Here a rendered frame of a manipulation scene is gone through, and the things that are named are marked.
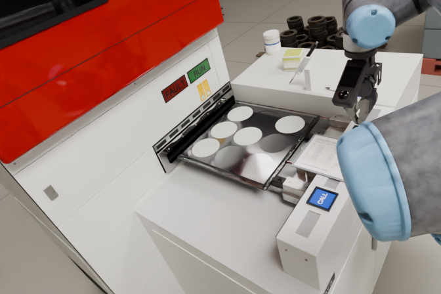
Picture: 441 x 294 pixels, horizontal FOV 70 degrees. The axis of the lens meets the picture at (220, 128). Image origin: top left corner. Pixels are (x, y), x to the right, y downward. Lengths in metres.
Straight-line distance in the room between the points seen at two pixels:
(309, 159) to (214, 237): 0.34
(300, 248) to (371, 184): 0.43
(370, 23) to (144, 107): 0.69
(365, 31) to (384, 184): 0.38
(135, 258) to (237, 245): 0.45
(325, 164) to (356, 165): 0.56
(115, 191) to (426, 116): 0.90
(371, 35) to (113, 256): 0.97
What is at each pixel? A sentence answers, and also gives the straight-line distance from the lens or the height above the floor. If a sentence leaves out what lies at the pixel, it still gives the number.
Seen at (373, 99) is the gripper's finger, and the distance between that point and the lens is 0.84.
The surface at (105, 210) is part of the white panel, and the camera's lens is 1.06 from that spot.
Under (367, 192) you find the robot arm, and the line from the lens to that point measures 0.31.
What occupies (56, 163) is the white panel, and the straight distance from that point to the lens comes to 0.93.
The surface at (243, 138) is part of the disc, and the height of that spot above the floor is 0.90.
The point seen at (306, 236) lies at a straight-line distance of 0.74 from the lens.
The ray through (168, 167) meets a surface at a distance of 1.14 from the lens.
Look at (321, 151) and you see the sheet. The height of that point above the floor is 0.96.
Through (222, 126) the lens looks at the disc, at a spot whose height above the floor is 0.90.
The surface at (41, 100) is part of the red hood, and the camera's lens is 0.83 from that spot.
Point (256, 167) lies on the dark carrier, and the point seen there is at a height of 0.90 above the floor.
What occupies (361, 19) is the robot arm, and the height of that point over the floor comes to 1.35.
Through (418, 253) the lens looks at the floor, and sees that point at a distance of 1.89.
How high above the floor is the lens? 1.56
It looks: 34 degrees down
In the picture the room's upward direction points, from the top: 17 degrees counter-clockwise
